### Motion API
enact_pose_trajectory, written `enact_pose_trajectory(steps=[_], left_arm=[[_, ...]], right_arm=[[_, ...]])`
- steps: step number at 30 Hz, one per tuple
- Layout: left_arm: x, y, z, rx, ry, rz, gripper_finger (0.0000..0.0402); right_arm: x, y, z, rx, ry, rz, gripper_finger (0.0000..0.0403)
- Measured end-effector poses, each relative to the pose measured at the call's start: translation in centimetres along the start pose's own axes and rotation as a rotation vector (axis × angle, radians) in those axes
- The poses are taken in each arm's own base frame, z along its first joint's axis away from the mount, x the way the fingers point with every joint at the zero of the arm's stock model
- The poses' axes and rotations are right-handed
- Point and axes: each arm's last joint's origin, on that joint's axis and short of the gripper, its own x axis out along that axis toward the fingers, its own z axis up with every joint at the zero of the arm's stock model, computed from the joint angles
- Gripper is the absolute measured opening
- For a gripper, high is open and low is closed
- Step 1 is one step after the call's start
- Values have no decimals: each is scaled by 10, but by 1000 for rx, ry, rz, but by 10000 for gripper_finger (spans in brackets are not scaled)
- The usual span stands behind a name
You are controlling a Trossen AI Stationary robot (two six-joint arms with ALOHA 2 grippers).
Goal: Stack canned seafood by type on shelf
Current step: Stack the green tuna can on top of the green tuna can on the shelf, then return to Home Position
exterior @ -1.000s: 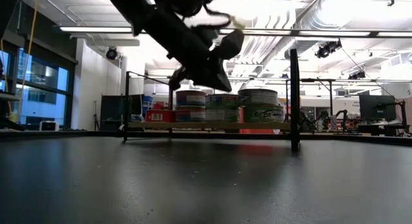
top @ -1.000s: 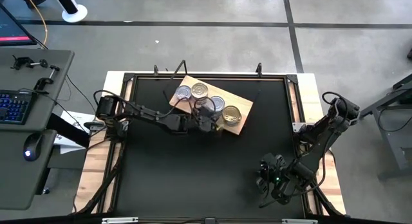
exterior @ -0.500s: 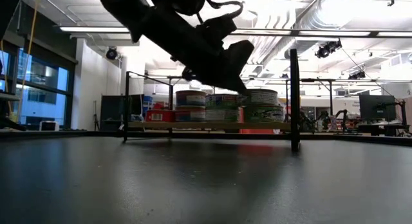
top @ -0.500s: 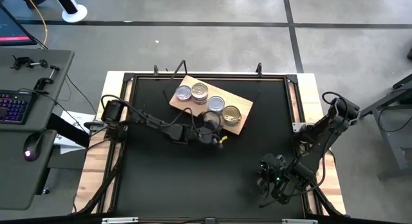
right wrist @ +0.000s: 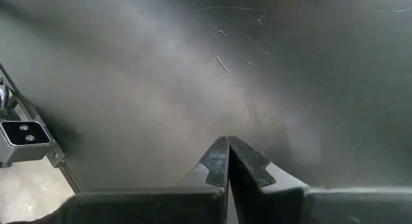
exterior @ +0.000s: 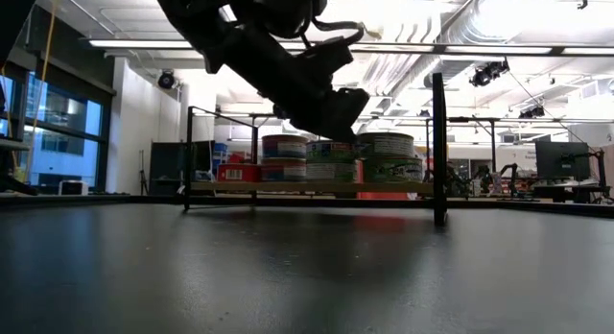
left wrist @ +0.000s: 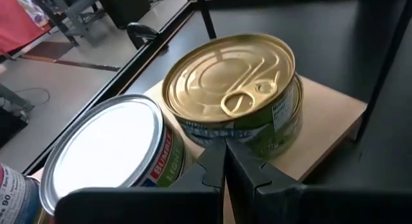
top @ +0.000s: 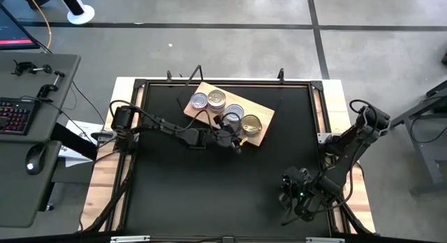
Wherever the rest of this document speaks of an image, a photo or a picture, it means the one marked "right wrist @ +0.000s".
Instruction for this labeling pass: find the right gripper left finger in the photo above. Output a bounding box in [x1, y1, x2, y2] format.
[6, 136, 230, 224]

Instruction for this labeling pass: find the silver table-level camera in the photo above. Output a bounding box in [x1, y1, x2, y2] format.
[0, 119, 55, 169]

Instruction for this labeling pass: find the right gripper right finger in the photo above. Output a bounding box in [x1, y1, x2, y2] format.
[229, 136, 412, 224]

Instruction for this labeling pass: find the black table mat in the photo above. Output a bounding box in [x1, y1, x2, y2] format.
[0, 0, 412, 199]

